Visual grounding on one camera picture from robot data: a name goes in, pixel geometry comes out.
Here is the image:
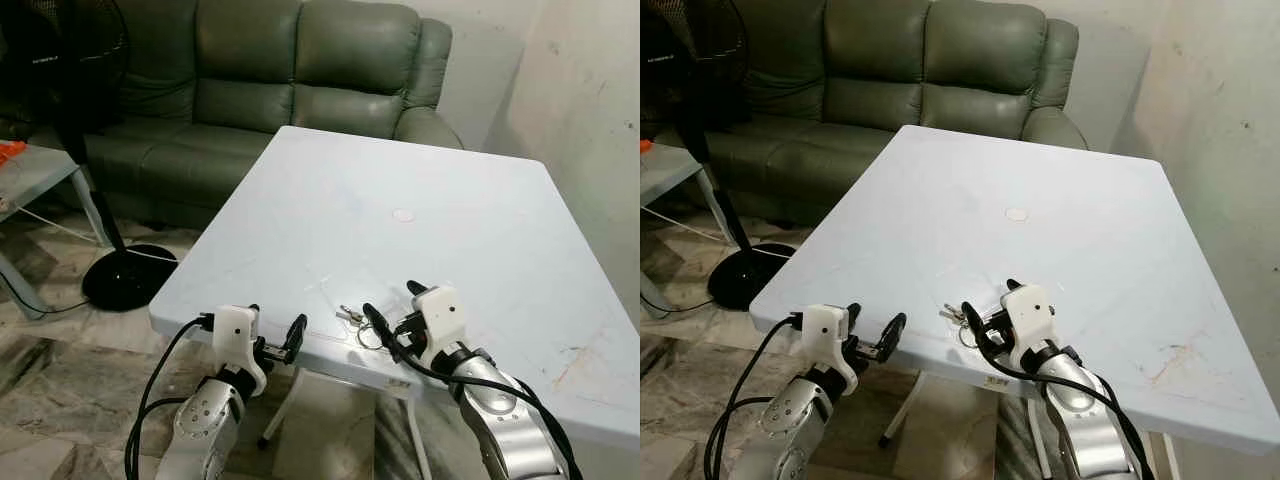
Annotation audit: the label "thin white floor cable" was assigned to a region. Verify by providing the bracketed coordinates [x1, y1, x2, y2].
[640, 203, 801, 259]
[5, 198, 179, 266]

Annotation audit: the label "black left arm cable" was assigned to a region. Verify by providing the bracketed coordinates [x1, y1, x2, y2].
[124, 314, 216, 480]
[703, 314, 806, 480]

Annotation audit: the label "small grey side table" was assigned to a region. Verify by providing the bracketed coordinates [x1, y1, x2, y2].
[0, 143, 113, 321]
[640, 140, 736, 316]

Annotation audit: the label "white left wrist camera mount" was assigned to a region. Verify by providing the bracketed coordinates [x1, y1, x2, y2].
[800, 304, 863, 394]
[211, 305, 269, 398]

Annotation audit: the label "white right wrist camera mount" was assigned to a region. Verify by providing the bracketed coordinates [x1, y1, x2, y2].
[1003, 284, 1061, 366]
[410, 286, 470, 369]

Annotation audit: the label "silver keys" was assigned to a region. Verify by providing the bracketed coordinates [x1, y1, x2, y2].
[337, 304, 387, 352]
[938, 304, 986, 351]

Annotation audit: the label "black fan power cord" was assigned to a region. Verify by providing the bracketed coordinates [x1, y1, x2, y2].
[640, 288, 716, 317]
[0, 272, 91, 315]

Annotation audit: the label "green leather sofa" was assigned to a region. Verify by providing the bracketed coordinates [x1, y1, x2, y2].
[0, 0, 466, 233]
[640, 0, 1091, 229]

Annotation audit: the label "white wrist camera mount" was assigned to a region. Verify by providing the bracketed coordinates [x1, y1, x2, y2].
[410, 286, 470, 369]
[211, 305, 269, 398]
[1003, 284, 1061, 366]
[800, 304, 863, 394]

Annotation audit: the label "black standing fan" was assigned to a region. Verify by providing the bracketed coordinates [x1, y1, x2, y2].
[0, 0, 179, 313]
[640, 0, 801, 311]

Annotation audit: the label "white plastic folding table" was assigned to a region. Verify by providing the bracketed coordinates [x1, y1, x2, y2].
[148, 125, 641, 480]
[748, 124, 1280, 480]

